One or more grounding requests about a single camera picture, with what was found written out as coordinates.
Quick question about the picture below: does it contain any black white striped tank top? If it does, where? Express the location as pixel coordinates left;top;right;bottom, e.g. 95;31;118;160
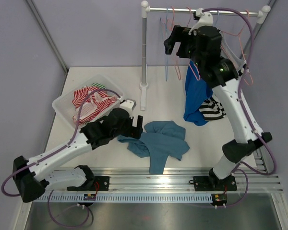
198;28;248;121

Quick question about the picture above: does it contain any purple cable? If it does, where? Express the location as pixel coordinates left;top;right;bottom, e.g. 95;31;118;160
203;7;278;207
1;89;123;227

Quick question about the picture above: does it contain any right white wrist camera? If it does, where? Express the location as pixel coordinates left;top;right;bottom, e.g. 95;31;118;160
188;8;213;35

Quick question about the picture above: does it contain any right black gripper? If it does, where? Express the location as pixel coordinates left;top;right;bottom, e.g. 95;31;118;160
164;26;204;69

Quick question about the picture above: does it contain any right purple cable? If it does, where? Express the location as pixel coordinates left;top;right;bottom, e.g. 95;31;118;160
203;7;278;207

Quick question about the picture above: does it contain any royal blue tank top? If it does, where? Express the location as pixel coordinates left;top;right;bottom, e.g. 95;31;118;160
183;61;212;126

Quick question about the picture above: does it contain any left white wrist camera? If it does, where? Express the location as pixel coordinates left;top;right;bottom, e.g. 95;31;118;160
119;99;136;115

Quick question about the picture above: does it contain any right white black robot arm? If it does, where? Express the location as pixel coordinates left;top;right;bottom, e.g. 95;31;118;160
164;25;272;190

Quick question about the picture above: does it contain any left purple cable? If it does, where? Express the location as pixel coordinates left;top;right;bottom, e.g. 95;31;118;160
1;89;123;227

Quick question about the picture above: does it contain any pink hanger of red top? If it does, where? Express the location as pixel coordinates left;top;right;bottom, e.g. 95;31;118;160
186;7;201;81

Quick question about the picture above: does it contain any pink hanger of black top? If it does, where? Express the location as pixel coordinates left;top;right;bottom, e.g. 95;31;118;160
220;9;254;87

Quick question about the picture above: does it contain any teal tank top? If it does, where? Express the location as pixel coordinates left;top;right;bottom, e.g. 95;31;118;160
118;121;190;174

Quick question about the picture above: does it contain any clothes rack with metal rod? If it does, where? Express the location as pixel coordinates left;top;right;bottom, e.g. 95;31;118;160
140;0;276;111

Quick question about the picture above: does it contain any red striped tank top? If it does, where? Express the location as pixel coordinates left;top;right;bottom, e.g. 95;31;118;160
72;86;118;125

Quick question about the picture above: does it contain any pink hanger of green top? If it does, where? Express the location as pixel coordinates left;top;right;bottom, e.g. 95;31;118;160
170;6;181;81

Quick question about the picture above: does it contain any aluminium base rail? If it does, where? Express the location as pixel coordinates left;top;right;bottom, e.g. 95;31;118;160
23;167;284;194

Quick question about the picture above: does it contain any white slotted cable duct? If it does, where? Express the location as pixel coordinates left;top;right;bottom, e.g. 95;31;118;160
37;193;212;203

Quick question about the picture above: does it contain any white plastic basket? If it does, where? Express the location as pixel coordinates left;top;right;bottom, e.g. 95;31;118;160
52;74;124;128

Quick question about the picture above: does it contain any light blue hanger of teal top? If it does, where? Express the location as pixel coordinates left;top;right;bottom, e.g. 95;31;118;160
160;9;168;82

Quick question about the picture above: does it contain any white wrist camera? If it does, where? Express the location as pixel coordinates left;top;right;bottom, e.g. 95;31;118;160
188;8;213;35
119;99;136;115

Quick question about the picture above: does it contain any green striped tank top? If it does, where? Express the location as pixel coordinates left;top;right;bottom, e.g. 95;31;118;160
91;82;105;89

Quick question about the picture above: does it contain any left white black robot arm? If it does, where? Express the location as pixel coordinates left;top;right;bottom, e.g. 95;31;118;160
13;108;143;203

